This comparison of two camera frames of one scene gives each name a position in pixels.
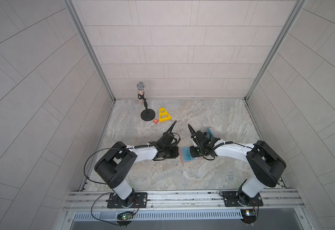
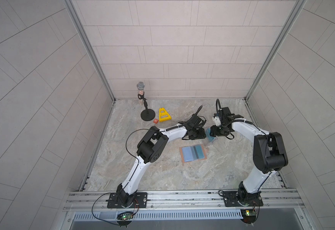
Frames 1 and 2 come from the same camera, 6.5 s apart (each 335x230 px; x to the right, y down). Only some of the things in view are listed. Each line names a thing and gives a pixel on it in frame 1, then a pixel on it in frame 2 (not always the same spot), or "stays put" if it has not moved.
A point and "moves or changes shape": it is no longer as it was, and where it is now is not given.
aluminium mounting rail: [274, 200] stays put
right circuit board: [249, 215] stays put
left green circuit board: [125, 215] stays put
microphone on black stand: [147, 115] stays put
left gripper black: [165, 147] to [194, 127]
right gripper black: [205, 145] to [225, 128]
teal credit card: [186, 155] moves or changes shape
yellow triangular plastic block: [163, 115] stays put
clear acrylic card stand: [209, 130] stays put
